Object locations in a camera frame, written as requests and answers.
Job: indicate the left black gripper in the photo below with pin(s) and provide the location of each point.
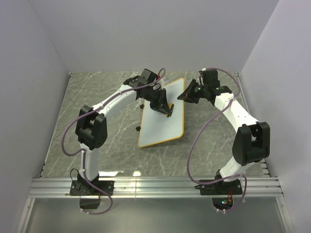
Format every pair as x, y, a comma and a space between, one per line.
162, 103

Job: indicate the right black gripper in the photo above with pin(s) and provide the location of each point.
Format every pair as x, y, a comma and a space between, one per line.
188, 92

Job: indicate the yellow framed whiteboard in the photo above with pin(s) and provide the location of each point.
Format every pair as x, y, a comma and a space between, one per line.
157, 128

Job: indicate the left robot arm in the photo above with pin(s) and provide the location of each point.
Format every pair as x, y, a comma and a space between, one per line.
91, 127

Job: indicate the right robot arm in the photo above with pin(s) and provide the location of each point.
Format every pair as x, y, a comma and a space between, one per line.
223, 98

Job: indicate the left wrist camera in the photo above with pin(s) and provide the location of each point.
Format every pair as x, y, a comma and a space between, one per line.
163, 81

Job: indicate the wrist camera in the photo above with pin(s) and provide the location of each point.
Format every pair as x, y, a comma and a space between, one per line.
203, 76
163, 81

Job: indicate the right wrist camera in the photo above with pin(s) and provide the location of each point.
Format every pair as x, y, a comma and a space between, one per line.
203, 76

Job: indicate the whiteboard wire stand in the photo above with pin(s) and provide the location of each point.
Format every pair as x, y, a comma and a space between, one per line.
138, 127

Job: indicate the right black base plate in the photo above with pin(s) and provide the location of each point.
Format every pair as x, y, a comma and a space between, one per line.
220, 188

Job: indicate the aluminium mounting rail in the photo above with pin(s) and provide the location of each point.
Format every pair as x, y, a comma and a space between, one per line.
150, 187

